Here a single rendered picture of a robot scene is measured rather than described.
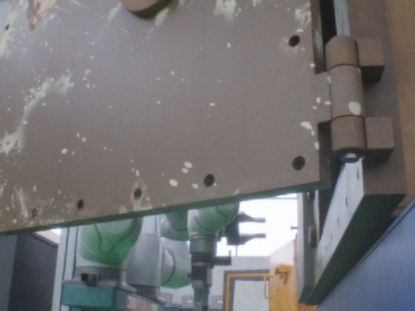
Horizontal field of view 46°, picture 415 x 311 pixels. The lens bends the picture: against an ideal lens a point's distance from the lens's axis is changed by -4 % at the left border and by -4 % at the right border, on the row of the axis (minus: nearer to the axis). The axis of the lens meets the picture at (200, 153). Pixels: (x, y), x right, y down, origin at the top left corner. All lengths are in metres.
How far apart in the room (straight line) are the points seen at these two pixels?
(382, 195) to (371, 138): 0.06
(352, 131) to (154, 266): 1.58
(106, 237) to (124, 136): 0.69
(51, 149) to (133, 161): 0.18
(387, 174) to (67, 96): 0.47
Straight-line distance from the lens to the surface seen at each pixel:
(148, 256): 1.97
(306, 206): 1.31
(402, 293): 0.46
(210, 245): 1.58
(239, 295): 5.16
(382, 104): 0.51
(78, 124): 0.71
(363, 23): 0.55
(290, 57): 0.52
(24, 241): 1.71
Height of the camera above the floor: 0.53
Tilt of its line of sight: 21 degrees up
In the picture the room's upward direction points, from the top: 2 degrees clockwise
